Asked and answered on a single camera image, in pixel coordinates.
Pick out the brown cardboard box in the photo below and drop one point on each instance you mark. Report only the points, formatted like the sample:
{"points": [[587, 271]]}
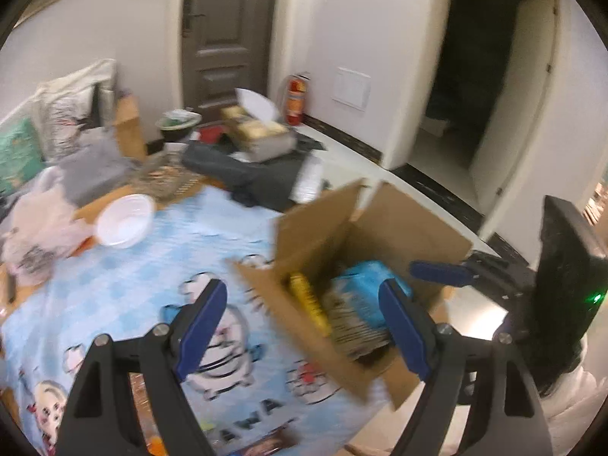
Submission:
{"points": [[328, 238]]}

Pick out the teal patterned pillow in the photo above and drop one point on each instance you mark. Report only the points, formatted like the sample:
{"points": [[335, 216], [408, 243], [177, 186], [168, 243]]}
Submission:
{"points": [[21, 157]]}

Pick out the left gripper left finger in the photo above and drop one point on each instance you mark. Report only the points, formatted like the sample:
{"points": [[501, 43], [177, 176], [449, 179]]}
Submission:
{"points": [[100, 417]]}

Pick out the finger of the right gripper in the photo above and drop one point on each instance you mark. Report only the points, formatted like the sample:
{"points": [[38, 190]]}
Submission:
{"points": [[454, 275]]}

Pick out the white printed pillow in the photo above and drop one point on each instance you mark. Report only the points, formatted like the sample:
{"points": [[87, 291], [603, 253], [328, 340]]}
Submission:
{"points": [[67, 119]]}

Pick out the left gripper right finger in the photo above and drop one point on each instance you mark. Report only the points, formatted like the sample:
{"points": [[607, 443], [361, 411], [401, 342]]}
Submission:
{"points": [[505, 416]]}

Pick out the small cardboard box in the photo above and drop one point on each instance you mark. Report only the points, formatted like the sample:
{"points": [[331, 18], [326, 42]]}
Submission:
{"points": [[128, 131]]}

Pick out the blue snack packet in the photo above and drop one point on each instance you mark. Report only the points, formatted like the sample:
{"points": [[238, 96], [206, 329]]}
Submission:
{"points": [[359, 287]]}

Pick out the white electrical panel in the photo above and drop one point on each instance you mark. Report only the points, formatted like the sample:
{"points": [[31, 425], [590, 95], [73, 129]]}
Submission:
{"points": [[351, 88]]}

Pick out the dark brown door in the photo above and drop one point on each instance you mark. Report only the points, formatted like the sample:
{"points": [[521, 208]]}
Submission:
{"points": [[225, 44]]}

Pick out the blue cartoon tablecloth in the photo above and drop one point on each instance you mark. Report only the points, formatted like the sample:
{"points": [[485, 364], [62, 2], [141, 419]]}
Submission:
{"points": [[251, 380]]}

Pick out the red fire extinguisher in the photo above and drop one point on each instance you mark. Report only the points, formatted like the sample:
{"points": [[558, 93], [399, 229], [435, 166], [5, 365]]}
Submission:
{"points": [[295, 99]]}

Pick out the white plastic bag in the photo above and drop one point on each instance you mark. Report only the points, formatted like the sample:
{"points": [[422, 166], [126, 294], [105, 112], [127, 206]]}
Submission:
{"points": [[42, 229]]}

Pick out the yellow snack tube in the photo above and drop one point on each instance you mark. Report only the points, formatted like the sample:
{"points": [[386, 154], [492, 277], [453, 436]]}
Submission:
{"points": [[303, 293]]}

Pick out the white plastic bowl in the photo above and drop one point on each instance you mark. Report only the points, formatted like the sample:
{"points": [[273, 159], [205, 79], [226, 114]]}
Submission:
{"points": [[125, 222]]}

